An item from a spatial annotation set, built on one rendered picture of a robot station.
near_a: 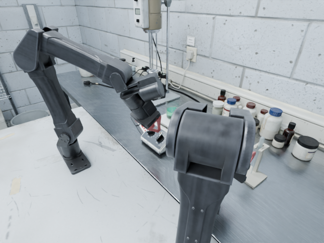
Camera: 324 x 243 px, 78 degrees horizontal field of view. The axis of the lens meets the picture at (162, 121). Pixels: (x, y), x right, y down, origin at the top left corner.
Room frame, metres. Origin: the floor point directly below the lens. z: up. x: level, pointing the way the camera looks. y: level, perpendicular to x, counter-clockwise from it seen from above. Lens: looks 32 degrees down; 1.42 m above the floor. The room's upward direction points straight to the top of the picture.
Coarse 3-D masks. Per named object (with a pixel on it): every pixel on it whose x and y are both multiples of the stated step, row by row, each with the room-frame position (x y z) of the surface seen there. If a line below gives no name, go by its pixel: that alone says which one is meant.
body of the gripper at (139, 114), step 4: (136, 108) 0.54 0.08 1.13; (140, 108) 0.54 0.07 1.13; (132, 112) 0.61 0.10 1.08; (136, 112) 0.54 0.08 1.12; (140, 112) 0.55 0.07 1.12; (144, 112) 0.55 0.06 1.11; (156, 112) 0.56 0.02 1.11; (132, 116) 0.59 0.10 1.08; (136, 116) 0.56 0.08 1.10; (140, 116) 0.55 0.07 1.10; (144, 116) 0.55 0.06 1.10; (148, 116) 0.56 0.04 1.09; (152, 116) 0.55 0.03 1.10; (156, 116) 0.55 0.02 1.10; (140, 120) 0.56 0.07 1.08; (144, 120) 0.55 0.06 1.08; (148, 120) 0.55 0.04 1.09; (152, 120) 0.54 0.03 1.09; (144, 124) 0.54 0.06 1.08; (148, 124) 0.53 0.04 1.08
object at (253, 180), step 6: (264, 144) 0.50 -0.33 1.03; (258, 150) 0.47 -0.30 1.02; (264, 150) 0.50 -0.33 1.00; (258, 156) 0.50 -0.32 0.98; (258, 162) 0.50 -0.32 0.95; (246, 174) 0.49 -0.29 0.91; (252, 174) 0.49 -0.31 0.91; (258, 174) 0.49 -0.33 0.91; (264, 174) 0.49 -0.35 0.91; (246, 180) 0.46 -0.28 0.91; (252, 180) 0.46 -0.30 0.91; (258, 180) 0.46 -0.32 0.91; (252, 186) 0.44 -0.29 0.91
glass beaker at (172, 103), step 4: (164, 100) 0.73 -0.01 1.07; (168, 100) 0.76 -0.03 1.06; (172, 100) 0.77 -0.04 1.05; (176, 100) 0.76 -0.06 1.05; (180, 100) 0.74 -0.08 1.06; (168, 104) 0.72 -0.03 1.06; (172, 104) 0.71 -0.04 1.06; (176, 104) 0.71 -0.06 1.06; (180, 104) 0.73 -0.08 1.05; (168, 108) 0.72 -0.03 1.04; (172, 108) 0.71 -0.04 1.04; (168, 112) 0.72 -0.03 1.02; (172, 112) 0.71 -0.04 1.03; (168, 116) 0.72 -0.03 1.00
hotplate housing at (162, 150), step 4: (156, 124) 0.71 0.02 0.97; (164, 128) 0.68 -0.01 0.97; (144, 132) 0.69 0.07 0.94; (144, 140) 0.66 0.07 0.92; (148, 144) 0.64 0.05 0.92; (164, 144) 0.61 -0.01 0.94; (152, 148) 0.62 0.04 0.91; (156, 148) 0.60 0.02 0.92; (160, 148) 0.59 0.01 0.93; (164, 148) 0.60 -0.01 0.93; (160, 152) 0.59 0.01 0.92; (164, 152) 0.60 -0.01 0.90
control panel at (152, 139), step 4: (156, 128) 0.69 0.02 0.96; (164, 132) 0.66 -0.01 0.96; (144, 136) 0.67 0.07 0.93; (148, 136) 0.66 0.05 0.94; (152, 136) 0.66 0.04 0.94; (156, 136) 0.65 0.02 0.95; (164, 136) 0.64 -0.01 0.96; (148, 140) 0.65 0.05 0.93; (152, 140) 0.64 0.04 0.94; (156, 140) 0.63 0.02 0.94; (164, 140) 0.62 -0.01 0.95; (152, 144) 0.62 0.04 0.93; (156, 144) 0.62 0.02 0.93; (160, 144) 0.61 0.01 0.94
